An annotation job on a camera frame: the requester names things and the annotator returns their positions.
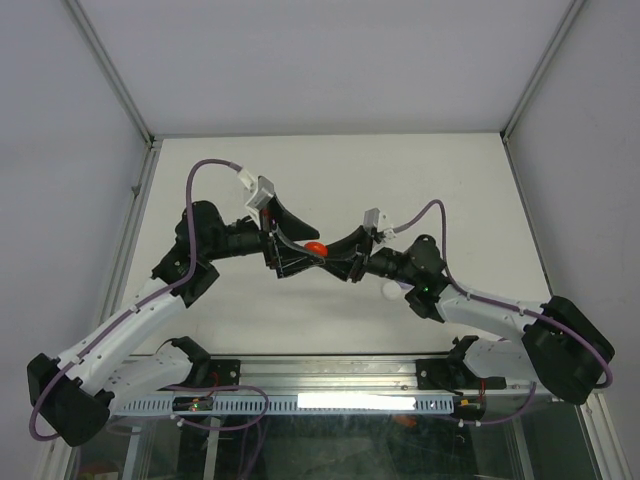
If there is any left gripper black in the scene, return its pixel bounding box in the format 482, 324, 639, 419
204, 196, 326, 277

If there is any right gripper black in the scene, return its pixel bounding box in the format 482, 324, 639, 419
315, 225, 419, 287

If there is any orange round case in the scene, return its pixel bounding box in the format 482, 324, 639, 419
304, 241, 329, 257

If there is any white charging case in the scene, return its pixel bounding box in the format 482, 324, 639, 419
381, 281, 402, 301

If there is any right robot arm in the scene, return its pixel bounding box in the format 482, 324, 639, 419
315, 228, 615, 405

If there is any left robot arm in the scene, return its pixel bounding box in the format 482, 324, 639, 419
27, 198, 320, 446

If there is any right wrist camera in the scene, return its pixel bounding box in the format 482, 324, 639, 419
362, 208, 396, 245

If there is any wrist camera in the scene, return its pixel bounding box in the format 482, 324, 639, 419
237, 168, 275, 212
362, 208, 396, 245

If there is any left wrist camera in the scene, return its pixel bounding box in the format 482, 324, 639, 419
237, 168, 275, 212

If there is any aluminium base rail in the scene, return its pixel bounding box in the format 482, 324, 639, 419
209, 353, 541, 394

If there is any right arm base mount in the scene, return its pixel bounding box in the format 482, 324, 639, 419
415, 358, 464, 395

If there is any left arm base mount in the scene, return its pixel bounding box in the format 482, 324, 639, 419
170, 358, 241, 391

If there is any white slotted cable duct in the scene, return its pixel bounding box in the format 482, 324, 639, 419
116, 393, 454, 417

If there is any left aluminium frame post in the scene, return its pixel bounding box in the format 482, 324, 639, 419
61, 0, 155, 146

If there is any aluminium frame post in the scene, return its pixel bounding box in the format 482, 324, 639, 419
61, 0, 155, 146
499, 0, 589, 144

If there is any right aluminium frame post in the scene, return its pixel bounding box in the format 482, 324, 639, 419
499, 0, 589, 144

